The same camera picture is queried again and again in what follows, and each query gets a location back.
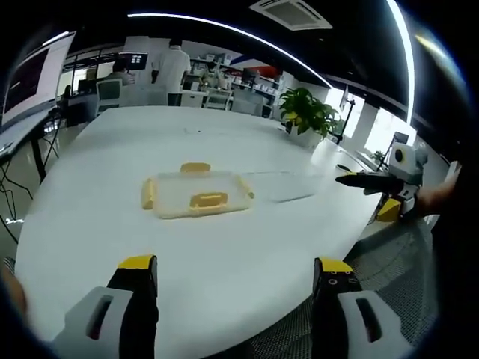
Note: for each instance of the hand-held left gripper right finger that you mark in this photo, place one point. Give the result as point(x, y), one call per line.
point(344, 299)

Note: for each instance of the clear box with yellow plastic buckle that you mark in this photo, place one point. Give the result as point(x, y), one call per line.
point(198, 194)

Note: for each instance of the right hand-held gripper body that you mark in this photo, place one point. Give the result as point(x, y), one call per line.
point(406, 164)

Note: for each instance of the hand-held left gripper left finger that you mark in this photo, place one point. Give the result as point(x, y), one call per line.
point(112, 299)

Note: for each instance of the clear plastic sheet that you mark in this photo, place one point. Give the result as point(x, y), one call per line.
point(284, 185)

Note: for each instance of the dark-legged side desk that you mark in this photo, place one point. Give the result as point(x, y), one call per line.
point(22, 129)

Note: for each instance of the grey mesh chair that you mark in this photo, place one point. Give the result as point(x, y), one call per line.
point(396, 261)

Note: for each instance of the storage shelves with boxes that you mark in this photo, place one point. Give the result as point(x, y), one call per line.
point(239, 78)

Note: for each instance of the large wall screen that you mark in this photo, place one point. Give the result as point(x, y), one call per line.
point(30, 78)

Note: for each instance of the green potted plant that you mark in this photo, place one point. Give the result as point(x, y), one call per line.
point(305, 112)

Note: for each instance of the white office chair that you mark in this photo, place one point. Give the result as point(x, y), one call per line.
point(109, 93)

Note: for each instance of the computer monitor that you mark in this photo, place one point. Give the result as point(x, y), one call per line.
point(132, 61)

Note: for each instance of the black tripod stand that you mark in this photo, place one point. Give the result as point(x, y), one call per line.
point(346, 119)

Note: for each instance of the long ceiling light strip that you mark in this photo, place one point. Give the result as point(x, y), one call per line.
point(232, 31)
point(406, 48)

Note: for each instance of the ceiling air vent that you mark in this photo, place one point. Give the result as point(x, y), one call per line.
point(293, 11)

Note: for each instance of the person's left hand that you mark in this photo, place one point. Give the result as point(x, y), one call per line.
point(13, 291)

